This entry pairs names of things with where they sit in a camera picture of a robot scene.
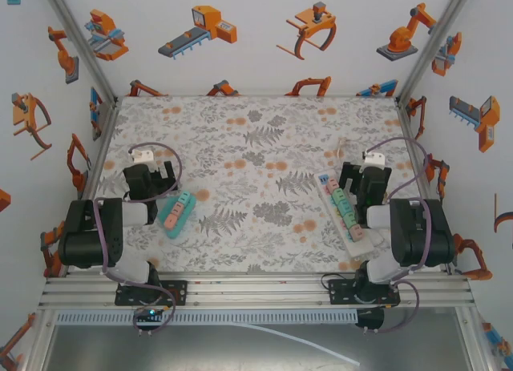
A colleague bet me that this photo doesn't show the aluminium frame rail with grooves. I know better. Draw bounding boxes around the aluminium frame rail with grooves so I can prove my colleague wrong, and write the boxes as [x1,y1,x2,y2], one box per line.
[38,275,476,310]

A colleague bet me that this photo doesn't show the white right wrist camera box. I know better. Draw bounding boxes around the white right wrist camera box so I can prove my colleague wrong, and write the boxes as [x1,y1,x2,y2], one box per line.
[362,151,386,169]

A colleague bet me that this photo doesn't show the white slotted cable duct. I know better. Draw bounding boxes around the white slotted cable duct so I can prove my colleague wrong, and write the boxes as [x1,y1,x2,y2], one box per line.
[55,309,358,326]

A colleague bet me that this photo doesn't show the aluminium frame leg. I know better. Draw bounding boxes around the aluminium frame leg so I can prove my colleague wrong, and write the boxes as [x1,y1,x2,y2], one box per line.
[454,306,500,371]
[22,309,57,371]

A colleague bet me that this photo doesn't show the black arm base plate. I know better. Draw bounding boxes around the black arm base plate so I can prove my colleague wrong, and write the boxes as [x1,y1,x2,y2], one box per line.
[115,280,188,307]
[327,278,401,308]

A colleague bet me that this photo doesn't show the aluminium frame post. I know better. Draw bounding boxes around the aluminium frame post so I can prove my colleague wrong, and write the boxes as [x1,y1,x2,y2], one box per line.
[394,0,477,103]
[39,0,120,107]

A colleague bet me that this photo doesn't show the black controller box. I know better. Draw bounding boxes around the black controller box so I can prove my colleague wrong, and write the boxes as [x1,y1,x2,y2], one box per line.
[355,308,386,330]

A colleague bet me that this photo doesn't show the controller board with green light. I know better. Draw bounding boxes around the controller board with green light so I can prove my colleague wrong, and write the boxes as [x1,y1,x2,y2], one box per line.
[133,306,165,328]

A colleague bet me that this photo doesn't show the white power strip coloured sockets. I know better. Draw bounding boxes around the white power strip coloured sockets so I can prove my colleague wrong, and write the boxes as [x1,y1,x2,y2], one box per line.
[313,168,386,260]

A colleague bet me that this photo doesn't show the white plastic tube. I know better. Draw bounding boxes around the white plastic tube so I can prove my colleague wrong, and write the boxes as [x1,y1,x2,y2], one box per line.
[224,321,361,367]

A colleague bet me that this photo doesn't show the teal power strip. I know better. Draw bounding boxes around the teal power strip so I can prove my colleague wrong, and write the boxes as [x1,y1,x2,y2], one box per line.
[158,189,197,240]

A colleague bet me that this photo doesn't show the floral table cover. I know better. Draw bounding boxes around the floral table cover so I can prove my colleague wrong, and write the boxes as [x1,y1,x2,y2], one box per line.
[63,95,449,275]

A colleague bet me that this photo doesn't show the aluminium side rail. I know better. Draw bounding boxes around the aluminium side rail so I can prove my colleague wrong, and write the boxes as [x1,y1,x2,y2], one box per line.
[59,98,123,276]
[394,97,456,275]

